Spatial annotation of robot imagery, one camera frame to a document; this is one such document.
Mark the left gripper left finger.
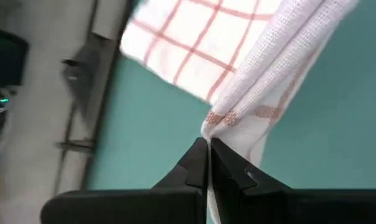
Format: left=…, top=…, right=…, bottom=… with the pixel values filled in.
left=39, top=137, right=210, bottom=224

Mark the white red-checked towel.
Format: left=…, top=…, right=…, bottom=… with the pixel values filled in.
left=119, top=0, right=360, bottom=224

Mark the black table frame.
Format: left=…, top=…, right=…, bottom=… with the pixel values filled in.
left=52, top=0, right=136, bottom=195

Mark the black computer tower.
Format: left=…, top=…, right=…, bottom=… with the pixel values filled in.
left=0, top=26, right=30, bottom=87

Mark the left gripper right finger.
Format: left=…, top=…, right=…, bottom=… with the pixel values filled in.
left=210, top=138, right=376, bottom=224

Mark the green table mat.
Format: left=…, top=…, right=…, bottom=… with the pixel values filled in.
left=83, top=0, right=376, bottom=224

